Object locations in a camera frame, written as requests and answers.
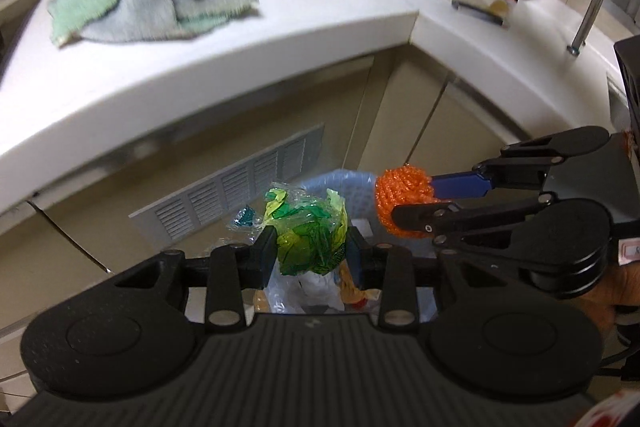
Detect silver cabinet vent grille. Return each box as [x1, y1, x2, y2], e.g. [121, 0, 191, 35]
[129, 123, 327, 248]

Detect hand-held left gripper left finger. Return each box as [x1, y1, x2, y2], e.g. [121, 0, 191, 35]
[115, 226, 280, 328]

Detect blue-lined trash bin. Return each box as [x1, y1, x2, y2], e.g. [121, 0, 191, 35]
[250, 168, 441, 323]

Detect green yellow plastic wrapper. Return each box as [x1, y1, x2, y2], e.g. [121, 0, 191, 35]
[227, 187, 348, 278]

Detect grey cleaning cloth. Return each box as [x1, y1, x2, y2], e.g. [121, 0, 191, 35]
[75, 0, 258, 42]

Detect person's right hand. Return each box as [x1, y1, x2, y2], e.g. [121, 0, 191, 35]
[574, 258, 640, 336]

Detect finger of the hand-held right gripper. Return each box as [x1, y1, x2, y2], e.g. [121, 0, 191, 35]
[391, 192, 557, 259]
[430, 125, 612, 200]

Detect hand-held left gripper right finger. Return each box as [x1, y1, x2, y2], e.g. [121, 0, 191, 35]
[345, 227, 476, 328]

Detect orange foam net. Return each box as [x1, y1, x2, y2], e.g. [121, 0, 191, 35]
[374, 164, 436, 238]

